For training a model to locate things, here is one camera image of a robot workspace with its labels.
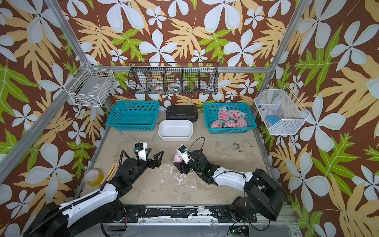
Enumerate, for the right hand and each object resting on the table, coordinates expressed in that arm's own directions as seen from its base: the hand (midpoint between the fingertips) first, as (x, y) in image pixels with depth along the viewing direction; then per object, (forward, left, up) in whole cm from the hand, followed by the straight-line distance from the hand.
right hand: (177, 158), depth 83 cm
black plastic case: (+40, -2, -3) cm, 40 cm away
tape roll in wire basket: (+42, +13, +18) cm, 48 cm away
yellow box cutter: (-6, +41, -9) cm, 42 cm away
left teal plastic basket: (+39, +36, -5) cm, 53 cm away
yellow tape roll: (-7, +50, -9) cm, 51 cm away
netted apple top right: (+39, -43, -4) cm, 58 cm away
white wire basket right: (+25, -61, +19) cm, 69 cm away
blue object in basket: (+15, -53, +17) cm, 58 cm away
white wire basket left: (+35, +51, +25) cm, 66 cm away
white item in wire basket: (+45, +3, +17) cm, 48 cm away
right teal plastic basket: (+44, -25, -8) cm, 51 cm away
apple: (-2, -1, +5) cm, 5 cm away
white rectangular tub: (+27, +2, -8) cm, 28 cm away
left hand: (+3, +10, +6) cm, 13 cm away
